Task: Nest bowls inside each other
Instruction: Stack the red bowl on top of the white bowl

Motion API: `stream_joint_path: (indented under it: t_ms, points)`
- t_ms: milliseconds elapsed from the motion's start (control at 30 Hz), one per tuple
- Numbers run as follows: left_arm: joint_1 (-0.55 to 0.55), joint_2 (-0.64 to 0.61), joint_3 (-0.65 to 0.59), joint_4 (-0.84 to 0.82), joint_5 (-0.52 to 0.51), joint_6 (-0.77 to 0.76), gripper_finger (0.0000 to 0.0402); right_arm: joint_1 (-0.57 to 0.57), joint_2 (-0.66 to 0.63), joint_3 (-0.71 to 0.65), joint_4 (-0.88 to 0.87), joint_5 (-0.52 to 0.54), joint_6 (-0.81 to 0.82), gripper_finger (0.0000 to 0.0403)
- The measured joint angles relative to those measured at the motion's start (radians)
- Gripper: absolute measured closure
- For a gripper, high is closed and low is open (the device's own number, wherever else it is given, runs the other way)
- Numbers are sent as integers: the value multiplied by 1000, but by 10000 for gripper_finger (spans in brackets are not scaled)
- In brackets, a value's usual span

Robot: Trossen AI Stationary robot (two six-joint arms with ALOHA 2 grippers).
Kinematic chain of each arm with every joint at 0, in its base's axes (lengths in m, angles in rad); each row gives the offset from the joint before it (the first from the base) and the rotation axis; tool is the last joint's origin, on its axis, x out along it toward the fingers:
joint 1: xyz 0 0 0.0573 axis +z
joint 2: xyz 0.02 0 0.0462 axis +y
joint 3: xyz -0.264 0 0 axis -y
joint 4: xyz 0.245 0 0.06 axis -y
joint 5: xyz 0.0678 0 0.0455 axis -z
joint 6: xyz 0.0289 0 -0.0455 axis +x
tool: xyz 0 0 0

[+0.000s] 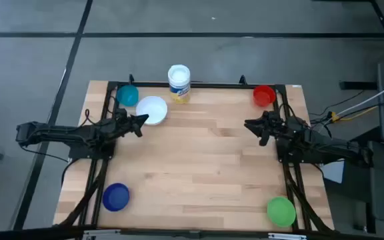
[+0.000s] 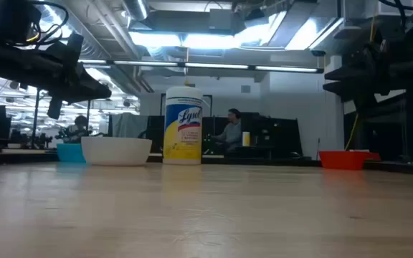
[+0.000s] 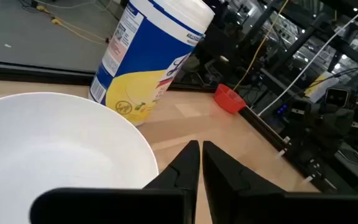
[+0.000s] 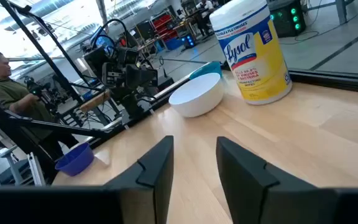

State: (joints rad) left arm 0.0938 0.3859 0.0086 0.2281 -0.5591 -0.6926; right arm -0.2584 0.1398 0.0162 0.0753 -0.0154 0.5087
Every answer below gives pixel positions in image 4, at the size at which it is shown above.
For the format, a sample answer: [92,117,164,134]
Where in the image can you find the Lysol wipes canister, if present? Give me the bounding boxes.
[209,0,293,106]

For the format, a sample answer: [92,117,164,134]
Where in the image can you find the dark blue bowl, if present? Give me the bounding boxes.
[54,142,95,177]

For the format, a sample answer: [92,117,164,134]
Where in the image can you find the person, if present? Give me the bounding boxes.
[0,46,80,162]
[195,0,216,37]

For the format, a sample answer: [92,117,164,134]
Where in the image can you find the black computer tower green lights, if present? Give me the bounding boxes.
[267,0,307,39]

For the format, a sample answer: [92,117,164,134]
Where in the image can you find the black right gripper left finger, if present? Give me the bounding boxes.
[103,135,175,224]

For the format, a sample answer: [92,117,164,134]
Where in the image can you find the black floor cable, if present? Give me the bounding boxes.
[280,0,358,46]

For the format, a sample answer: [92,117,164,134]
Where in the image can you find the teal bowl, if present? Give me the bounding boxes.
[188,61,223,80]

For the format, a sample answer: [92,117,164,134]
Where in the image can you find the red storage shelf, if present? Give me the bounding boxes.
[152,14,180,42]

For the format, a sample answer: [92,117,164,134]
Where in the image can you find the blue bin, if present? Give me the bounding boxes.
[165,37,185,51]

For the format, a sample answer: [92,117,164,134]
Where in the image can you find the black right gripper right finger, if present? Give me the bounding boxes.
[216,136,326,224]

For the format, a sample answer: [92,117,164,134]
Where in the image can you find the wooden board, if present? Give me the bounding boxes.
[79,89,111,113]

